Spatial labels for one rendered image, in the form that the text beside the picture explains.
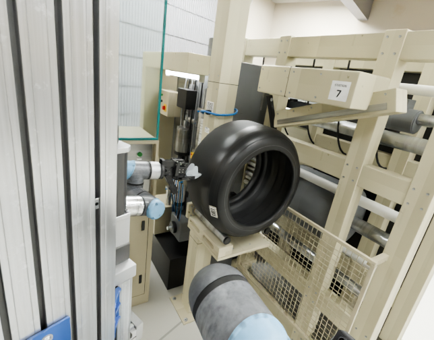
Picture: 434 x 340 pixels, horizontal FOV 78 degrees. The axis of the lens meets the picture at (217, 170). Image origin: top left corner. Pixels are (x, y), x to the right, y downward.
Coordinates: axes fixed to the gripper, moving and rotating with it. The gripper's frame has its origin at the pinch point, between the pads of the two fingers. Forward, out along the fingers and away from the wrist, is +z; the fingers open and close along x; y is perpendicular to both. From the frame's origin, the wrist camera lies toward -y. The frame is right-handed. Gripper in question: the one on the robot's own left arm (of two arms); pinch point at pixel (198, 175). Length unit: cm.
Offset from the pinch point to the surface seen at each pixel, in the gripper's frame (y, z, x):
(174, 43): 99, 137, 391
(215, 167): 7.1, 3.2, -7.7
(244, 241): -40, 40, -2
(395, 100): 51, 57, -44
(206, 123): 19.5, 20.4, 36.2
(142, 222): -53, -4, 50
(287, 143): 22.5, 38.7, -12.0
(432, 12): 267, 555, 189
